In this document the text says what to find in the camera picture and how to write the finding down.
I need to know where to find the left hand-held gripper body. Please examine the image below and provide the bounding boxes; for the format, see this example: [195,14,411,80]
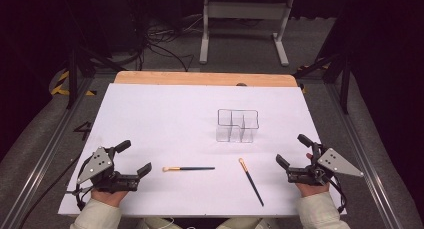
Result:
[75,146,140,193]

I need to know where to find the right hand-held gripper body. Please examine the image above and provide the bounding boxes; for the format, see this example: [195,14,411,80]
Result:
[286,142,365,187]

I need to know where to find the black brush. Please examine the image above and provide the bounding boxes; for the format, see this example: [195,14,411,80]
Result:
[162,165,216,173]

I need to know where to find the clear plastic organizer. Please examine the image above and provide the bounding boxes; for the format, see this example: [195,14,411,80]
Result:
[215,108,260,144]

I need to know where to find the person's right hand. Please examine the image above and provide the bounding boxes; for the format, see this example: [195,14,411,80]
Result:
[295,152,331,199]

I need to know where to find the person's left hand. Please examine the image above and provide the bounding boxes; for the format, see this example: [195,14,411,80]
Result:
[90,187,130,209]

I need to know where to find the white table sheet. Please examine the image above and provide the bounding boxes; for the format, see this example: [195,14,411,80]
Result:
[57,82,348,219]

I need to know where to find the black tripod stand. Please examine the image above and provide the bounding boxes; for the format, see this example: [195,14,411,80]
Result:
[65,43,118,111]
[293,50,353,116]

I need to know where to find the yellow black floor tape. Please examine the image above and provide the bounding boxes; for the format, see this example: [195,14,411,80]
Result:
[49,70,98,97]

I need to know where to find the wooden table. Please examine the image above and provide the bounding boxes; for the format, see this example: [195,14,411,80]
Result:
[113,70,299,88]

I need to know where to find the white metal stand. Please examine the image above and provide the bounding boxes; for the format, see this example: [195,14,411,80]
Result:
[198,0,295,68]

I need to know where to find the right hand-held gripper cable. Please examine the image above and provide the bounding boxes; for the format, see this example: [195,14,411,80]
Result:
[328,174,348,215]

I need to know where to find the hand-held gripper cable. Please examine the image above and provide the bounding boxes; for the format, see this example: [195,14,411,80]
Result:
[18,153,96,229]
[328,174,348,215]

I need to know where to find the aluminium rail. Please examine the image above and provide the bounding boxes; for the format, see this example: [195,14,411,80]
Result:
[0,78,95,229]
[324,83,416,229]

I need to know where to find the left hand-held gripper cable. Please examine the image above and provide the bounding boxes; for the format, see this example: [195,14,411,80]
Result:
[18,153,96,229]

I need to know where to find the black floor cables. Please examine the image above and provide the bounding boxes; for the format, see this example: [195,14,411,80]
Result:
[138,15,198,73]

